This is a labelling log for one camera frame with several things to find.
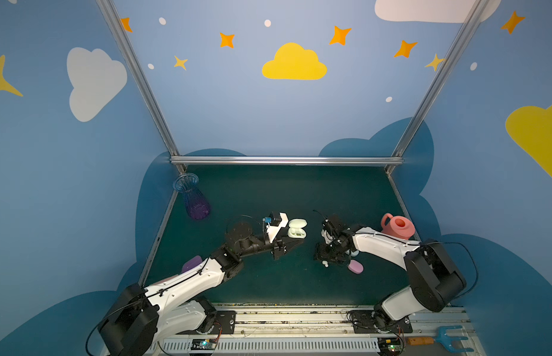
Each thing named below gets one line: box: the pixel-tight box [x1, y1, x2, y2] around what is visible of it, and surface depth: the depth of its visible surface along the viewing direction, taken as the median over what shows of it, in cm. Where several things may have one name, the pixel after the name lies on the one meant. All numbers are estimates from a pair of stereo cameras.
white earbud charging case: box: [287, 218, 308, 239], surface depth 68 cm
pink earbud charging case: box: [347, 259, 364, 275], surface depth 87 cm
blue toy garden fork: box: [408, 325, 475, 353], surface depth 72 cm
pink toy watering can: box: [381, 212, 416, 241], surface depth 88 cm
